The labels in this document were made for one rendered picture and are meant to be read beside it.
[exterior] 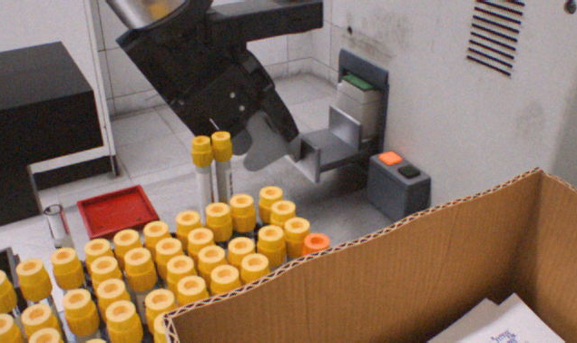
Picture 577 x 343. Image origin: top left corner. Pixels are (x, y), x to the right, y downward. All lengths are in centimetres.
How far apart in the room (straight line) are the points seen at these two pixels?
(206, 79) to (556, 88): 26
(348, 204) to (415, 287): 24
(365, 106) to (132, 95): 241
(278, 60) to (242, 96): 271
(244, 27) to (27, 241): 29
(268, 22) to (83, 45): 168
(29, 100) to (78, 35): 144
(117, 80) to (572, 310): 263
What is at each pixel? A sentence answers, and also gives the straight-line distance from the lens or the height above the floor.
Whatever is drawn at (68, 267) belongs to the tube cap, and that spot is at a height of 99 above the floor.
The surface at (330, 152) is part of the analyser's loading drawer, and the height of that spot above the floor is 91.
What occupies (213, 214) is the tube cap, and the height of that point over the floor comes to 99.
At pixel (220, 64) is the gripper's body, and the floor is 103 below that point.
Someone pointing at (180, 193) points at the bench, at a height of 87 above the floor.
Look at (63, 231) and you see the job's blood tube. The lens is 39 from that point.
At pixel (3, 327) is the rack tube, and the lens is 30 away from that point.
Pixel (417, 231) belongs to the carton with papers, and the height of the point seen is 101.
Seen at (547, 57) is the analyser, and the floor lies 107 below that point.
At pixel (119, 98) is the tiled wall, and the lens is 287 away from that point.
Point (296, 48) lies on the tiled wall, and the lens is 319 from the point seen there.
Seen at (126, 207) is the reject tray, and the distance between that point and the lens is 55.
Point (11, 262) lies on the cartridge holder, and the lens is 47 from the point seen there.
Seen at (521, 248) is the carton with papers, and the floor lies 96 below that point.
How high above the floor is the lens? 119
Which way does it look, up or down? 31 degrees down
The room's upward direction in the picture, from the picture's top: straight up
